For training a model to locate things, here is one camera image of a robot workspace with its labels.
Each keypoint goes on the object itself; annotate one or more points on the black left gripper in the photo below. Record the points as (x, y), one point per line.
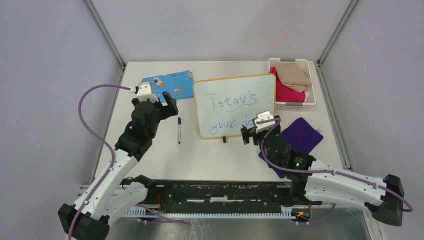
(168, 110)

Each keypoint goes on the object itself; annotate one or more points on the white whiteboard marker pen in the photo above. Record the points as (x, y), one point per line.
(179, 133)

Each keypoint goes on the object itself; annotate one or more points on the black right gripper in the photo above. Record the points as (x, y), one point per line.
(250, 132)

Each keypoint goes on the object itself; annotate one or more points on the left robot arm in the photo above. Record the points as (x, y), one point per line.
(92, 215)

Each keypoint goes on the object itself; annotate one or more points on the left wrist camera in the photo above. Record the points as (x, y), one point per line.
(144, 91)

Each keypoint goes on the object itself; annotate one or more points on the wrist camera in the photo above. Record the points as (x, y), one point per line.
(144, 91)
(264, 121)

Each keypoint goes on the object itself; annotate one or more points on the purple cloth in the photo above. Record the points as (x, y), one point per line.
(304, 134)

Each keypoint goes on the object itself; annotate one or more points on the beige cloth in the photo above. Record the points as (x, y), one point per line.
(292, 76)

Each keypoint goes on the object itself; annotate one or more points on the red cloth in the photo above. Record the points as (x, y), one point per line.
(284, 93)

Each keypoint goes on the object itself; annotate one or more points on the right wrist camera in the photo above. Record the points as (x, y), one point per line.
(264, 121)

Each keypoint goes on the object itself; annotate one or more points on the white slotted cable duct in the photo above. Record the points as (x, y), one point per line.
(140, 212)

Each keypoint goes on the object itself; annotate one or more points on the yellow framed whiteboard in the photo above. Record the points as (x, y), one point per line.
(225, 105)

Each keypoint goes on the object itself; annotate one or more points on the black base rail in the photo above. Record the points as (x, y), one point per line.
(219, 197)

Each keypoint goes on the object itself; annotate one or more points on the white plastic basket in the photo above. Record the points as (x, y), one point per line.
(310, 95)

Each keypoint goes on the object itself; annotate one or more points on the blue cartoon cloth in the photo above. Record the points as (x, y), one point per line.
(179, 85)

